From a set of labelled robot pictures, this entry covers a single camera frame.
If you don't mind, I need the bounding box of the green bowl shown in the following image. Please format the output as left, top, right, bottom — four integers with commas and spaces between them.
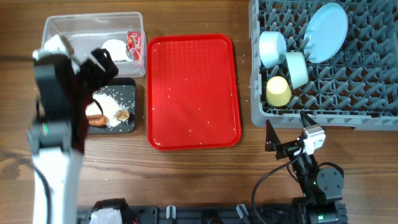
285, 52, 308, 89

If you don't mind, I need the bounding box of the grey dishwasher rack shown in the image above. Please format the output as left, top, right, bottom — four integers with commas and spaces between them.
248, 0, 397, 131

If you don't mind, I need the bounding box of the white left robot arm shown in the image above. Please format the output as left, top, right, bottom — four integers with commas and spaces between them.
27, 35, 133, 223

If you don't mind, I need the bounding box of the white rice pile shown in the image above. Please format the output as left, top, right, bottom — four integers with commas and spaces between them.
85, 93, 132, 129

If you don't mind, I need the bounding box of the clear plastic bin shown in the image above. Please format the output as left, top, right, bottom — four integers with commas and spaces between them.
42, 12, 146, 77

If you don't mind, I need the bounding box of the red plastic tray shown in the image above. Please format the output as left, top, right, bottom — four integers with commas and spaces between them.
146, 34, 242, 151

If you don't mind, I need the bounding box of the light blue bowl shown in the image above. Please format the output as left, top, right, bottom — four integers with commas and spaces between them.
259, 31, 287, 68

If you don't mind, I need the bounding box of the black tray bin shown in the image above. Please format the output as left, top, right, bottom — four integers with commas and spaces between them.
89, 78, 136, 134

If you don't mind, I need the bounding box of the red snack wrapper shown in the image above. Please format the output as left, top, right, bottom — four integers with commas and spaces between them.
127, 32, 142, 61

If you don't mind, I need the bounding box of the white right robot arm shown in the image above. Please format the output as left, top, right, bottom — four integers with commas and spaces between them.
251, 111, 348, 223

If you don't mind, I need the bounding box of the brown food scrap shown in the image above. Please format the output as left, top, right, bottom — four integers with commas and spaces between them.
115, 110, 130, 122

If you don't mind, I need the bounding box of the light blue plate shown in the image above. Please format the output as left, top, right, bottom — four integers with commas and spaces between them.
303, 3, 348, 63

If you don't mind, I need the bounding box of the white napkin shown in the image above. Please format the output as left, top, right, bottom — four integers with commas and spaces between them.
101, 39, 132, 62

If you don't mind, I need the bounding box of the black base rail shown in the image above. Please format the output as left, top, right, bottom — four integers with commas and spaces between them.
76, 203, 348, 224

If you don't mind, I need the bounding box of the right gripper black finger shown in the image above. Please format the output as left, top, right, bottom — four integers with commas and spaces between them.
300, 111, 317, 128
265, 120, 280, 152

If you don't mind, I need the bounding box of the orange carrot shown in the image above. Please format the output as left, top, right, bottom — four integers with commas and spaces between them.
86, 114, 108, 127

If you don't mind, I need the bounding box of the yellow cup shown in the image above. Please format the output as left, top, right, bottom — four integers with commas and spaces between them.
266, 76, 292, 106

